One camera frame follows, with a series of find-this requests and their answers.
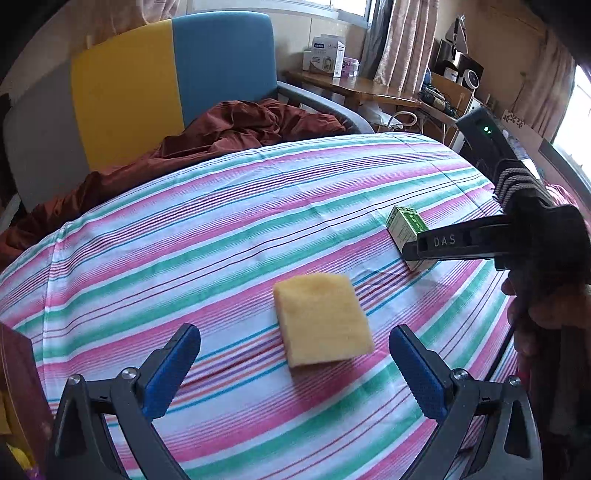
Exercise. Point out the bright window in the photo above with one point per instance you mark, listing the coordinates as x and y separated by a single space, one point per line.
277 5
577 120

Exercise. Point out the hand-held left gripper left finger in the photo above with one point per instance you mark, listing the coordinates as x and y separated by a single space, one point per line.
171 369

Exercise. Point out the white small jar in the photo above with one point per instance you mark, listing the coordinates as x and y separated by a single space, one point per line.
307 60

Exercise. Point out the black silver appliance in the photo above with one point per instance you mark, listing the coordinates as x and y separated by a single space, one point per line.
455 60

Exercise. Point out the wooden desk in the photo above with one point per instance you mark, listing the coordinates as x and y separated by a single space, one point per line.
360 87

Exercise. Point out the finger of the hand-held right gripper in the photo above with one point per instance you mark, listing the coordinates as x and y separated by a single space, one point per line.
452 242

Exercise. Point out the patterned cardboard box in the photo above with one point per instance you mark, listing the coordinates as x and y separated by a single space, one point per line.
521 127

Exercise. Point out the gold tin box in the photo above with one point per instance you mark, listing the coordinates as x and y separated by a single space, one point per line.
18 378

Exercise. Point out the wooden shelf unit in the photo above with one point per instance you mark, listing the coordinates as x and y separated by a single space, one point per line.
445 97

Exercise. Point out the pink lidded jar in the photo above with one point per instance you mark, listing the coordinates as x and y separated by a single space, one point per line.
350 68

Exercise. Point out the pink patterned curtain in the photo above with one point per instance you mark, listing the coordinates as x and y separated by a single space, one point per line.
157 9
406 46
549 87

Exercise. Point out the grey yellow blue chair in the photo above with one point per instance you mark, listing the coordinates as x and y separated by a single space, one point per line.
124 92

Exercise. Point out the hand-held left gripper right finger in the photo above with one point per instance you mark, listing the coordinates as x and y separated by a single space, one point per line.
415 374

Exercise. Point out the large yellow sponge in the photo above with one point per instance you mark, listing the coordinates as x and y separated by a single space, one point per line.
323 318

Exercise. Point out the small green white box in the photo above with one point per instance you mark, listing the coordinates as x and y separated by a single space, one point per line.
401 226

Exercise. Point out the person's right hand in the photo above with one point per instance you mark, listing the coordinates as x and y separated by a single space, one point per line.
549 314

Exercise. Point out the white round device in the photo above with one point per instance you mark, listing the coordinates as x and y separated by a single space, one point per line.
472 79

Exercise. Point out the dark red blanket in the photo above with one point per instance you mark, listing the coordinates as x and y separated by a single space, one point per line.
240 124

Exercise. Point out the white blue carton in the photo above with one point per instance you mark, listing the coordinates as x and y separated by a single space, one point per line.
325 57

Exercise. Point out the striped tablecloth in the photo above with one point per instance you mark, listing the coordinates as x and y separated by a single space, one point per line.
207 230

